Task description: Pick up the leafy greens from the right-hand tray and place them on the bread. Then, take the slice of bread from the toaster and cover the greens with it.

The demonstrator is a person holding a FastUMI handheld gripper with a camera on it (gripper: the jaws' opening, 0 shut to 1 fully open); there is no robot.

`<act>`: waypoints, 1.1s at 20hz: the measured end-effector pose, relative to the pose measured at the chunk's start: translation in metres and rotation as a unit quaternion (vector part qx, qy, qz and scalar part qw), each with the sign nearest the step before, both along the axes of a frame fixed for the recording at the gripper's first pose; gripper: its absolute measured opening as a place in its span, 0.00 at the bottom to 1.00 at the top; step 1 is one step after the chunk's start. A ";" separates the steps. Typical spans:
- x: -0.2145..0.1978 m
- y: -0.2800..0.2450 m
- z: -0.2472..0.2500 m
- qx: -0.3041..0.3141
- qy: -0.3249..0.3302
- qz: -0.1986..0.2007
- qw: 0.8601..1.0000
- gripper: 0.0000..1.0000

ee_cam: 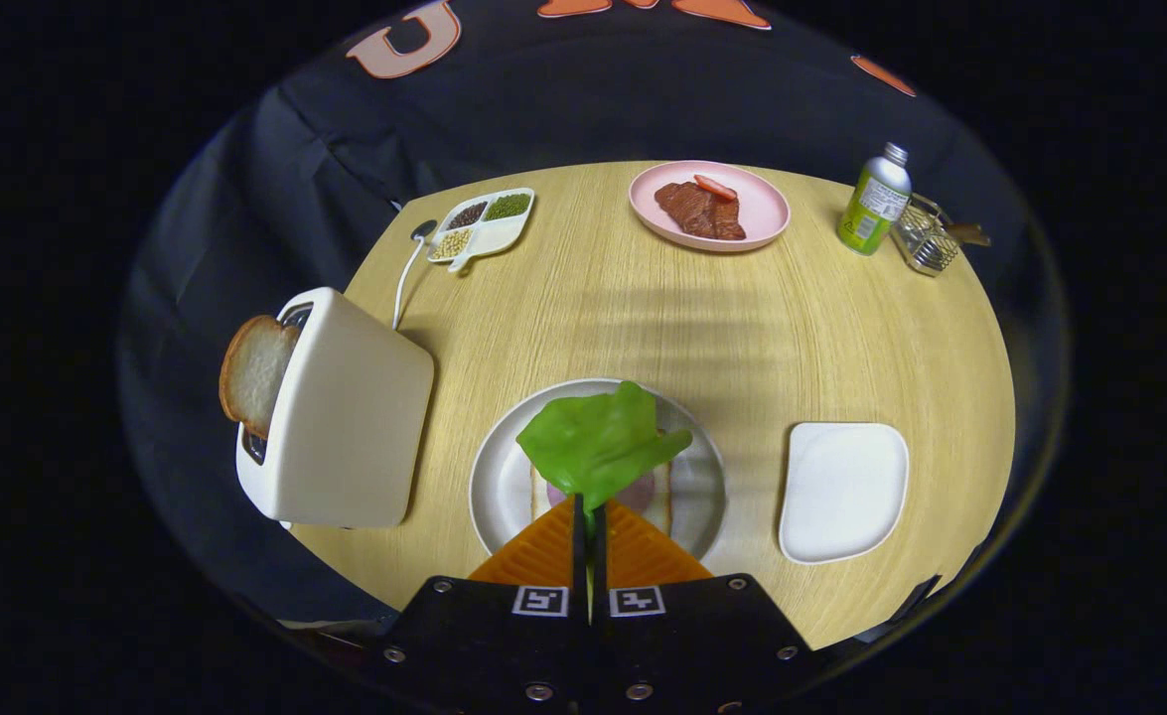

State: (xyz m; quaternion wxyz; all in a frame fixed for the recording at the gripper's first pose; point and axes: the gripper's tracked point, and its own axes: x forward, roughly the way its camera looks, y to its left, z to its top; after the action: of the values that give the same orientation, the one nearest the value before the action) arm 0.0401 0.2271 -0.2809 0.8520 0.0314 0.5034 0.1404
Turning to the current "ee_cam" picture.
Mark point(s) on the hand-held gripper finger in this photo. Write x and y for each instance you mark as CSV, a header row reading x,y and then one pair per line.
x,y
579,556
599,566

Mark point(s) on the green lettuce leaf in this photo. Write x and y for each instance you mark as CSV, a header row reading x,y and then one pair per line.
x,y
593,442

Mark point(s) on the toasted bread slice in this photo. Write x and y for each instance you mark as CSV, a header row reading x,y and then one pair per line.
x,y
255,372

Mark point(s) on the pink ham slice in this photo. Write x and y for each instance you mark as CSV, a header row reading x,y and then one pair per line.
x,y
640,492

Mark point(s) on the white bread slice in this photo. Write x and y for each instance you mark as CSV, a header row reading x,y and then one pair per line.
x,y
662,501

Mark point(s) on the round white plate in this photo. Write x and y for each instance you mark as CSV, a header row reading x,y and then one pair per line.
x,y
499,477

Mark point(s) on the square white plate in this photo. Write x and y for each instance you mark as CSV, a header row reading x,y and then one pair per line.
x,y
841,492

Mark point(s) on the white toaster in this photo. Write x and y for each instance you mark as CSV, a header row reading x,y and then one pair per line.
x,y
355,417

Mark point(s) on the white divided dish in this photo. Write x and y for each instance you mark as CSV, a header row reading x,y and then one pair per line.
x,y
499,236

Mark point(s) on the pile of yellow soybeans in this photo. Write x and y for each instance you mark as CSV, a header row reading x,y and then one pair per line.
x,y
452,242

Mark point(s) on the pile of green beans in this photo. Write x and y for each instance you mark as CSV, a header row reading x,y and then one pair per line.
x,y
508,206

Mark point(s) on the pile of dark beans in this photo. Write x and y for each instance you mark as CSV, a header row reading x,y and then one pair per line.
x,y
466,214

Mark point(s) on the brown meat slice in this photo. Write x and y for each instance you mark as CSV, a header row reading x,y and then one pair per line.
x,y
697,211

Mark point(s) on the pink plate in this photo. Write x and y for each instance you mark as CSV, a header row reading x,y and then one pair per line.
x,y
762,214

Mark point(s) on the red sausage slice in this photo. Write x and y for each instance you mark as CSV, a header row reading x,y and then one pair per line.
x,y
714,187

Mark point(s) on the green label bottle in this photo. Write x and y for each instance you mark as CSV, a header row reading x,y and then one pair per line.
x,y
876,204

